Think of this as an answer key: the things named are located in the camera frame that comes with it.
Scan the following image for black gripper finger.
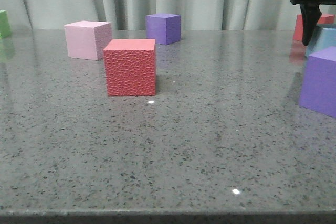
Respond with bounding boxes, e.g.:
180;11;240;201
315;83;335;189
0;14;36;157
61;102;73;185
300;3;322;46

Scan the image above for light blue foam cube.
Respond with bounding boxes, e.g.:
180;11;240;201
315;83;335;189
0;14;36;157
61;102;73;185
305;24;335;58

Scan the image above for red foam cube far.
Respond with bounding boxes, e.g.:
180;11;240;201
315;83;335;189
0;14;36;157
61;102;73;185
293;14;335;41

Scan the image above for purple foam cube near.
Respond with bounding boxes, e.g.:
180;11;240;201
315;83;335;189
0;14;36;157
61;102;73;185
299;46;335;117

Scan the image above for purple foam cube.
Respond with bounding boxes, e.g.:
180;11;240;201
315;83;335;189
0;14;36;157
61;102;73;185
299;46;335;117
145;14;181;45

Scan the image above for purple foam cube far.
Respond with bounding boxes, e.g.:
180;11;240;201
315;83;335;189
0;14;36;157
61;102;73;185
145;14;181;45

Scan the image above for red textured foam cube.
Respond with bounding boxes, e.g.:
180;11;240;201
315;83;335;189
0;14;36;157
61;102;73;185
103;39;156;96

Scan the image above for pink foam cube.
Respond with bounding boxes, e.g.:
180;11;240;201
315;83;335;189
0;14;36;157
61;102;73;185
64;20;112;60

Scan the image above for green foam cube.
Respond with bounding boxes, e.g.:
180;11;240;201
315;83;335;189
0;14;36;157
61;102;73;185
0;10;12;39

